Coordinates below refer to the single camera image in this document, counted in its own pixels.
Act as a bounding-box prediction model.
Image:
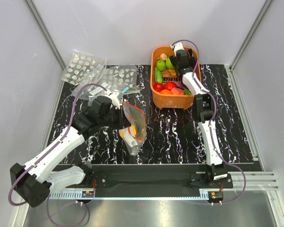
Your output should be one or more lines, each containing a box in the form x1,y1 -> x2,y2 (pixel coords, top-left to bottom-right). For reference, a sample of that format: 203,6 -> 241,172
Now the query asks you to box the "dotted clear bag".
107,65 -> 140,95
62,51 -> 107,86

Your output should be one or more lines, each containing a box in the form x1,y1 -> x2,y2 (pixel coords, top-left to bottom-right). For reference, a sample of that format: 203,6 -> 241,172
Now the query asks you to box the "yellow bell pepper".
119,125 -> 137,138

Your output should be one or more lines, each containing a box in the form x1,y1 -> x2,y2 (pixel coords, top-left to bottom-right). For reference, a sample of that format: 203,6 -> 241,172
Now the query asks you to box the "green apple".
165,57 -> 174,70

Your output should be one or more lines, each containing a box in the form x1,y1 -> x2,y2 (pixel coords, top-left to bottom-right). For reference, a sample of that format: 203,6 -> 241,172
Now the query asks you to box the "orange tangerine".
160,89 -> 172,95

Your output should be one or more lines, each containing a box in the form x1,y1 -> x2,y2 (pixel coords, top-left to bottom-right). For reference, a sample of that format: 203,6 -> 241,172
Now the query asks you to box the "green chili pepper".
183,89 -> 192,96

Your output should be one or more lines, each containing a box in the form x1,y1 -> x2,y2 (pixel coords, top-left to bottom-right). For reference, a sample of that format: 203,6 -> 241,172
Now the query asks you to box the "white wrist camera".
171,42 -> 184,55
108,92 -> 123,109

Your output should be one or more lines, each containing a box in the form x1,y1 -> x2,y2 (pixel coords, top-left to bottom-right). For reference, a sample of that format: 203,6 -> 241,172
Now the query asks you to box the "orange plastic basket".
150,46 -> 202,110

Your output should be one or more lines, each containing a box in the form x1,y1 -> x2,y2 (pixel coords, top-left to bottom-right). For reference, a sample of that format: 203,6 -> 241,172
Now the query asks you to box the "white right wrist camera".
171,42 -> 184,55

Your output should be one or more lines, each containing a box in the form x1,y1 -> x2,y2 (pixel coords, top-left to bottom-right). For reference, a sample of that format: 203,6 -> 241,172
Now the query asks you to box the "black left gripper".
99,105 -> 132,130

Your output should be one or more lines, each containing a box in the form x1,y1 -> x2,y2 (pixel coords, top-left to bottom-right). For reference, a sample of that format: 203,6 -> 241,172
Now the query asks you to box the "orange ginger piece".
162,69 -> 176,76

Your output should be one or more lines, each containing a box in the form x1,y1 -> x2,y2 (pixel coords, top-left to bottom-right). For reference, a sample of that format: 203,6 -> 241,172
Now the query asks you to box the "pink peach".
171,87 -> 184,96

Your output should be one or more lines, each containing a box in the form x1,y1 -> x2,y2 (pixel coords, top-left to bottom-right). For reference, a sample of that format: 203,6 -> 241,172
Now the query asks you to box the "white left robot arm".
8,96 -> 132,208

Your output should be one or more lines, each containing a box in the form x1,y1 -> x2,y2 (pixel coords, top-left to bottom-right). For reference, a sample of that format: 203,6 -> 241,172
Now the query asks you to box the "green bitter gourd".
153,67 -> 163,83

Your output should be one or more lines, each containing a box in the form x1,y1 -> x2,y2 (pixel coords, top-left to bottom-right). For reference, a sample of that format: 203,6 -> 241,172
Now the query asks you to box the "red pepper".
164,81 -> 178,91

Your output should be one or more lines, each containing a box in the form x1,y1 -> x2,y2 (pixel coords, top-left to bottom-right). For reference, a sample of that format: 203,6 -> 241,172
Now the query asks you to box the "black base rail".
65,163 -> 234,199

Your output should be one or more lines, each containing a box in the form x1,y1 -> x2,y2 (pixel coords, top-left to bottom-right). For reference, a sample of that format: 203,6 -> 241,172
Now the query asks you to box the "garlic bulb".
158,53 -> 168,61

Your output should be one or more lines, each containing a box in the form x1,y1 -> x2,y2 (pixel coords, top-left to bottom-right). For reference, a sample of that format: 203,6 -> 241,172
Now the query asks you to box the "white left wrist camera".
108,92 -> 123,109

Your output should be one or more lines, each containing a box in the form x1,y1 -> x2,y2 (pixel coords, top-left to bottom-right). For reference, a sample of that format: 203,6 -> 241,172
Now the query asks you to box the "purple eggplant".
174,81 -> 187,90

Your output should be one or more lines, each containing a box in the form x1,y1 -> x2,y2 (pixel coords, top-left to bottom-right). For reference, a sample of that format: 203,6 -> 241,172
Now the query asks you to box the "orange zipper clear bag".
119,102 -> 146,156

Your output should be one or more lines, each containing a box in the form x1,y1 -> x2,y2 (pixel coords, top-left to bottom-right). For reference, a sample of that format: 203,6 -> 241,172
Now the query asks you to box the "light green lime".
156,60 -> 166,71

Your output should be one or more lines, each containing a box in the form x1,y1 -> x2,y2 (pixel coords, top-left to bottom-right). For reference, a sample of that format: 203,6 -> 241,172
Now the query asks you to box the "red tomato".
153,83 -> 164,92

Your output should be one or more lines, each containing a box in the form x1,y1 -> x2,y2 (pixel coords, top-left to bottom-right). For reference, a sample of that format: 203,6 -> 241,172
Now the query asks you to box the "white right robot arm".
171,43 -> 228,188

